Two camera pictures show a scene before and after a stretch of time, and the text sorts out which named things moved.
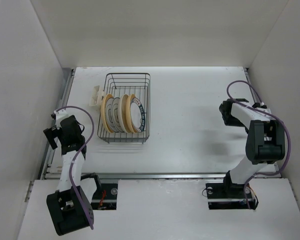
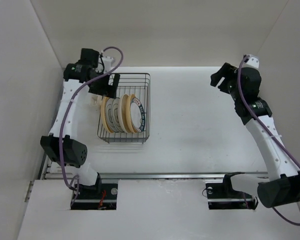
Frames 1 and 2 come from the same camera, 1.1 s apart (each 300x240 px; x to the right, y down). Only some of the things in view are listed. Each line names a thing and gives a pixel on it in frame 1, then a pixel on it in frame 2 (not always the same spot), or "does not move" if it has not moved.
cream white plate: (122, 114) does not move
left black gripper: (50, 133) to (104, 91)
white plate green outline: (108, 113) does not move
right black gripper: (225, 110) to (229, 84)
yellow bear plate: (103, 111) does not move
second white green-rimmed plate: (114, 113) does not move
